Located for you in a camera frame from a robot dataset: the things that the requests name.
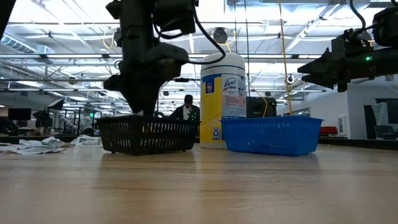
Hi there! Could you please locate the black ceiling cord reel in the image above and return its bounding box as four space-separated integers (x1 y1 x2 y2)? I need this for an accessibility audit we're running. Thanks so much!
213 27 228 45

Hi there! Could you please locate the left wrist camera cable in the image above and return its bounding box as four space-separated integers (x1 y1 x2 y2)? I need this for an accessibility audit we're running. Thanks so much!
151 6 227 66

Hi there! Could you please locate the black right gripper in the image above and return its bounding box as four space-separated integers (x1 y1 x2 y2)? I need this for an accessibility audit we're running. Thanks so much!
297 45 377 93

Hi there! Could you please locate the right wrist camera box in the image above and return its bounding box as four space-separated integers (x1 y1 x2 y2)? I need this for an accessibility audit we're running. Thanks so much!
335 27 374 50

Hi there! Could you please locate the dark panel and chair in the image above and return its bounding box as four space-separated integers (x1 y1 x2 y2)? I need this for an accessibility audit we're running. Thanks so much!
363 98 398 140

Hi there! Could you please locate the black plastic mesh basket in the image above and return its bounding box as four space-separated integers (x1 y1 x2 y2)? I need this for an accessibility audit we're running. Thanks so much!
96 115 200 156

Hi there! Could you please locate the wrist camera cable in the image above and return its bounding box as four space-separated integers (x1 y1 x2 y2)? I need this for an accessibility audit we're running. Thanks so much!
151 6 227 66
348 0 379 34

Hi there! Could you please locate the white square printed packet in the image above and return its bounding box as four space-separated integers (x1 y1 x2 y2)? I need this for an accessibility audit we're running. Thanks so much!
18 136 74 148

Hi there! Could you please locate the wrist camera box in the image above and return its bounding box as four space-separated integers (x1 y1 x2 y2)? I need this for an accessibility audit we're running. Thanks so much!
148 42 190 82
335 27 374 50

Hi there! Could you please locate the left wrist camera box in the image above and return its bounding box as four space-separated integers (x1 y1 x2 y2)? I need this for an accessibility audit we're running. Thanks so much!
148 42 190 82

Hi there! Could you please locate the thin black hanging cable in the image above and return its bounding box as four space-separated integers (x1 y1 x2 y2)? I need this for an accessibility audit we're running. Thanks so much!
233 0 239 54

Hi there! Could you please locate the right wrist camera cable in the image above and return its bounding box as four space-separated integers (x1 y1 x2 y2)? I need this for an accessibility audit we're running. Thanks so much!
348 0 379 34

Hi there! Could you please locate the black box monitor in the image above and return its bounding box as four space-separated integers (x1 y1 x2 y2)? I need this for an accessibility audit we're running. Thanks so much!
246 96 277 119

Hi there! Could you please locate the black computer monitor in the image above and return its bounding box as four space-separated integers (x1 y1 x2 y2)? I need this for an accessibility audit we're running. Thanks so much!
7 108 32 121

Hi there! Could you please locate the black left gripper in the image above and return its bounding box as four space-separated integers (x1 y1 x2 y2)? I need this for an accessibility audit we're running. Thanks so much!
103 57 175 117

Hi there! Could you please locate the green-tinted bandage strip packet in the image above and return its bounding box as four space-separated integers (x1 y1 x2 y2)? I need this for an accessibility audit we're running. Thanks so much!
73 134 103 148

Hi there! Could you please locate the yellow hanging cable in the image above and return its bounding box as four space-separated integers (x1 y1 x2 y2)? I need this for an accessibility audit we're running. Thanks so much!
277 0 294 116

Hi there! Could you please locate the person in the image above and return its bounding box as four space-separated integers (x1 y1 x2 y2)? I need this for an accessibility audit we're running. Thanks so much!
169 94 201 121

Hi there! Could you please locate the blue plastic mesh basket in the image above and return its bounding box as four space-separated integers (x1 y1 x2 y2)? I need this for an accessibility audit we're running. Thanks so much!
220 115 324 157

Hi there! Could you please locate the black aluminium table frame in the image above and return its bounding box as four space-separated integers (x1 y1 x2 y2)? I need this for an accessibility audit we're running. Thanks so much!
0 133 398 151

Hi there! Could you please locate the white disinfecting wipes canister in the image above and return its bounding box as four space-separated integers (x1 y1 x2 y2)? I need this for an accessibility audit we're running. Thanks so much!
200 52 247 149

